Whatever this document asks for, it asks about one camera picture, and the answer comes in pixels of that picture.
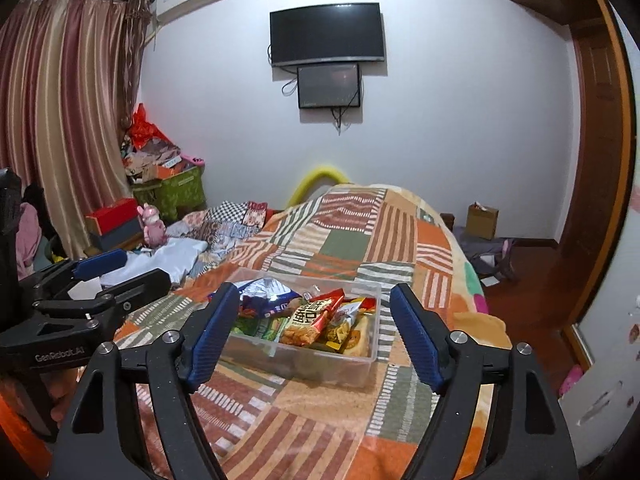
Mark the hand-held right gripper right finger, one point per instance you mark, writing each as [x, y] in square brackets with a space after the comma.
[417, 340]

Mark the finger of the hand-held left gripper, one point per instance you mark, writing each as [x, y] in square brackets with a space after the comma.
[145, 282]
[100, 262]

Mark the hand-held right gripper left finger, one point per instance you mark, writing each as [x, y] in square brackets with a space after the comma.
[212, 340]

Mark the green snack packet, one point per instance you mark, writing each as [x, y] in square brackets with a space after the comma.
[255, 327]

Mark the cream bread slice packet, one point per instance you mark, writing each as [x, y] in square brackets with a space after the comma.
[364, 337]

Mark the white blue snack packet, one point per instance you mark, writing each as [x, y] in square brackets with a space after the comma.
[265, 297]

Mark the yellow puffed snack packet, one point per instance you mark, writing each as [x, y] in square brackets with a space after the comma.
[345, 327]

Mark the clear plastic container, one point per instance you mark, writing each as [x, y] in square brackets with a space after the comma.
[300, 362]

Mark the orange cracker packet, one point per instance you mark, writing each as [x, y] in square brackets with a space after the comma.
[302, 322]

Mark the white cloth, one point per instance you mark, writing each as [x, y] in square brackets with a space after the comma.
[165, 260]

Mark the red lidded box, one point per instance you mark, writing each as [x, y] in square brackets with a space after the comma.
[112, 215]

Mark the pink toy figure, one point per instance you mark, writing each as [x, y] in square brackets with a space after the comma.
[152, 227]

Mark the pink garment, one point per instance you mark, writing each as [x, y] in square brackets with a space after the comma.
[30, 240]

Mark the green storage box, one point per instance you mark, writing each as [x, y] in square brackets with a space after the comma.
[175, 195]

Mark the checkered patchwork quilt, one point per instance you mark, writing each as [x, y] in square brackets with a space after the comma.
[225, 225]

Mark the red snack packet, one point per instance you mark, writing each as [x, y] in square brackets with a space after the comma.
[327, 299]

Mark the dark clothes heap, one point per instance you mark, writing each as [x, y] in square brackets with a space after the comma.
[485, 260]

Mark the pile of boxes and papers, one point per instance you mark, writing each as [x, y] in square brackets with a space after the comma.
[155, 157]

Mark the striped patchwork blanket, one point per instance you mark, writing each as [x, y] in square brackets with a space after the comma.
[310, 425]

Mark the cardboard box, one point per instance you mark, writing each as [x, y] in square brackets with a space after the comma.
[482, 222]

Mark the striped pink curtain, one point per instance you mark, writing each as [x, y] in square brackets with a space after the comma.
[65, 125]

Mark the red plastic bag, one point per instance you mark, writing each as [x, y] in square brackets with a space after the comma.
[145, 127]

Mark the yellow foam tube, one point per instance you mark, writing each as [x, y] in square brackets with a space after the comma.
[312, 175]

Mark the wooden door frame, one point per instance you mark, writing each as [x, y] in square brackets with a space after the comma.
[595, 160]

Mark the small black wall monitor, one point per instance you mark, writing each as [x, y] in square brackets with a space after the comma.
[329, 86]

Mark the black wall television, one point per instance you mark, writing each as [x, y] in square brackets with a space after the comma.
[327, 32]

